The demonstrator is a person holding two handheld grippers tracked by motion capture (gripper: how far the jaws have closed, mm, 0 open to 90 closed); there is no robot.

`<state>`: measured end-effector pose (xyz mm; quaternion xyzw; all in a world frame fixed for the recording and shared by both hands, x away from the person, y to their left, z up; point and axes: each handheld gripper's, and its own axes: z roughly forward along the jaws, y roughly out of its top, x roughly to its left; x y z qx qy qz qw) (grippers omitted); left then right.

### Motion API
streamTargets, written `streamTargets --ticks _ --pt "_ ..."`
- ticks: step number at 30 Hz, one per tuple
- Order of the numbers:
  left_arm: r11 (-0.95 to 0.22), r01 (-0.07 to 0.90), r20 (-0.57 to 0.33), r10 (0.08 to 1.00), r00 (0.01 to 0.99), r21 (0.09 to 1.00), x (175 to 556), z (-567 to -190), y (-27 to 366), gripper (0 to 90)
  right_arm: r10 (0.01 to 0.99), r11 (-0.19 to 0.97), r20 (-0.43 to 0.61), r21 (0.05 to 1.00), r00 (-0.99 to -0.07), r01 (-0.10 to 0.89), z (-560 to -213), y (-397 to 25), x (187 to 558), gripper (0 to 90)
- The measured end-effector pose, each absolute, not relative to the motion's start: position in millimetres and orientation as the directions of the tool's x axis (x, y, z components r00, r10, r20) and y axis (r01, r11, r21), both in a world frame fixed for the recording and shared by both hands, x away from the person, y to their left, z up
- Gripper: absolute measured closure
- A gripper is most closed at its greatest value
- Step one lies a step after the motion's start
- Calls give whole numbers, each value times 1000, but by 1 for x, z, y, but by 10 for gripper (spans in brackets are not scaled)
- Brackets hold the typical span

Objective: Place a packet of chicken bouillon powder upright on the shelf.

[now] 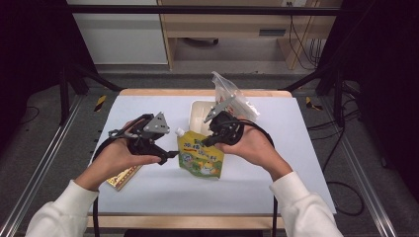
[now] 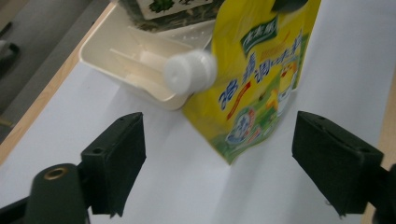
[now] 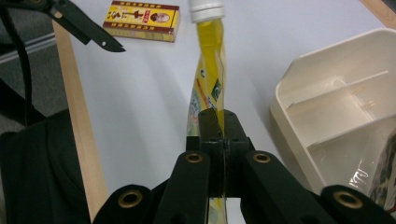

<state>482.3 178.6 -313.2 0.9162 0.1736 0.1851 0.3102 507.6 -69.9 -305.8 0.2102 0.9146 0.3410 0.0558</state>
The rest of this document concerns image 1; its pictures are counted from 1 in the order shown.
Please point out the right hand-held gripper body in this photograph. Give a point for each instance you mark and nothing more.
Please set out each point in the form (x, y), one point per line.
(227, 128)

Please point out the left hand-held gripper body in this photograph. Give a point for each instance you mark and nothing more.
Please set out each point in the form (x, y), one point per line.
(150, 130)

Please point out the yellow spout pouch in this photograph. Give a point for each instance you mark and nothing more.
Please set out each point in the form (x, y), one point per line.
(199, 158)

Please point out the white plastic container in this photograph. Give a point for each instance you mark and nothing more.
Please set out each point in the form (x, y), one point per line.
(199, 113)

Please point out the clear bag of dried seaweed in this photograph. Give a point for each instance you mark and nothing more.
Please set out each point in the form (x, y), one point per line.
(230, 87)

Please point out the person's right hand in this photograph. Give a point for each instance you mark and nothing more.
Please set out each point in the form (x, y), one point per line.
(257, 149)

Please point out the person's left hand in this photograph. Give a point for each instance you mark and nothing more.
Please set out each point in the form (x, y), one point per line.
(115, 161)

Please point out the golden flat packet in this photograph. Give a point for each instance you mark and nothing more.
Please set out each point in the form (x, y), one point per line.
(123, 178)

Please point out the yellow black tape marker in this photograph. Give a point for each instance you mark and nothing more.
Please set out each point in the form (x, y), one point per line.
(100, 102)
(311, 104)

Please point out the white foam mat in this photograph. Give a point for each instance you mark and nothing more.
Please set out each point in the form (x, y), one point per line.
(286, 131)

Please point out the wooden table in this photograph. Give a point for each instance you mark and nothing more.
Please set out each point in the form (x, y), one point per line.
(184, 222)

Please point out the black metal stand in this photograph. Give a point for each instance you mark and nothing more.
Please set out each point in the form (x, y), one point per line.
(64, 95)
(338, 98)

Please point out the white cabinet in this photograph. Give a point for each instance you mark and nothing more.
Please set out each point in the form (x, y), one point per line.
(122, 36)

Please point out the wooden desk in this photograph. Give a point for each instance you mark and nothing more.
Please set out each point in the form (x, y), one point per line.
(230, 23)

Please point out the black curtain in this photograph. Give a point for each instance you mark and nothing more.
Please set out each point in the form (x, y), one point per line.
(382, 82)
(33, 49)

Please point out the aluminium rail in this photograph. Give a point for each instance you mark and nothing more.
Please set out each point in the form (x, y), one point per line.
(42, 158)
(359, 171)

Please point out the black horizontal frame bar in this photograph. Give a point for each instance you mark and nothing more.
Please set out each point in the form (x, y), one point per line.
(197, 10)

